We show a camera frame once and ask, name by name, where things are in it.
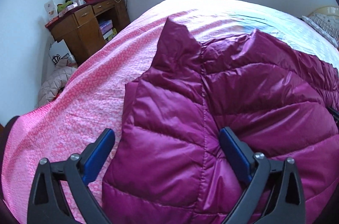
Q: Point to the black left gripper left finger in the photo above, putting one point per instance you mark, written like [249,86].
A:
[47,201]

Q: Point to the wooden headboard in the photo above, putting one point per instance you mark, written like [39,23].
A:
[327,10]

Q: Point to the white card on wall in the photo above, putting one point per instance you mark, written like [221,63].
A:
[51,9]

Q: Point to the patterned pillow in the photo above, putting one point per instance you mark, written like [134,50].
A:
[325,25]

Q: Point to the white paper bag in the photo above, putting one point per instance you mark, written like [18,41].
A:
[60,50]

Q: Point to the pink quilted coat on floor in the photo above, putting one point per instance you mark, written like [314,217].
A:
[56,82]

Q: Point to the magenta down jacket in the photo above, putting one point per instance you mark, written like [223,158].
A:
[169,166]

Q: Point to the brown wooden desk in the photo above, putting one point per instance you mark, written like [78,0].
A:
[80,30]

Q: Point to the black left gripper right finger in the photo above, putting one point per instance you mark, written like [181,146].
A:
[285,204]

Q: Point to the green item on desk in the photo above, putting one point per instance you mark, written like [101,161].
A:
[61,7]

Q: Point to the pink and blue bed sheet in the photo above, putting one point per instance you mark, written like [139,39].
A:
[93,98]

